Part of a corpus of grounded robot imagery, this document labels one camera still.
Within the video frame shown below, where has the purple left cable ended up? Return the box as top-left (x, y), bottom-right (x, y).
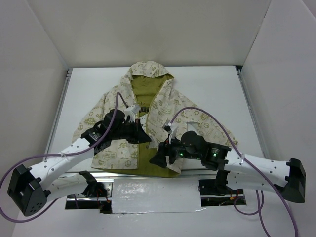
top-left (0, 92), bottom-right (129, 221)

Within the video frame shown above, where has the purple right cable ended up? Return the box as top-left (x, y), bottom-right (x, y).
top-left (169, 106), bottom-right (299, 237)

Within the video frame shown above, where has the purple cable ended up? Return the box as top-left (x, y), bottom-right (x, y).
top-left (0, 92), bottom-right (129, 221)
top-left (169, 106), bottom-right (299, 237)

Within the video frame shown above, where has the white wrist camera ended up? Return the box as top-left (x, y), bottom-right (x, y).
top-left (162, 119), bottom-right (179, 143)
top-left (124, 104), bottom-right (141, 122)

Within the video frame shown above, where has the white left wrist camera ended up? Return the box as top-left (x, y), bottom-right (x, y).
top-left (124, 104), bottom-right (141, 122)

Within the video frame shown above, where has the olive green Snoopy t-shirt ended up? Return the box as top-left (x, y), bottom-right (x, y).
top-left (93, 74), bottom-right (178, 177)

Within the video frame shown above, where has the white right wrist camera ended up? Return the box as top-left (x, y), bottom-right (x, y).
top-left (162, 119), bottom-right (179, 143)

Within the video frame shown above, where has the cream printed hooded jacket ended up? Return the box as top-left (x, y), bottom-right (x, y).
top-left (73, 61), bottom-right (238, 178)

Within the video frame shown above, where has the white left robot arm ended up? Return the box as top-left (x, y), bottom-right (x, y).
top-left (8, 110), bottom-right (151, 217)

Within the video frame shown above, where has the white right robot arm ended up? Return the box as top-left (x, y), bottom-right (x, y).
top-left (150, 131), bottom-right (306, 203)

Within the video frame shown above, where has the white foil-edged panel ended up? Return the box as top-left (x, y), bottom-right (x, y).
top-left (112, 178), bottom-right (202, 214)

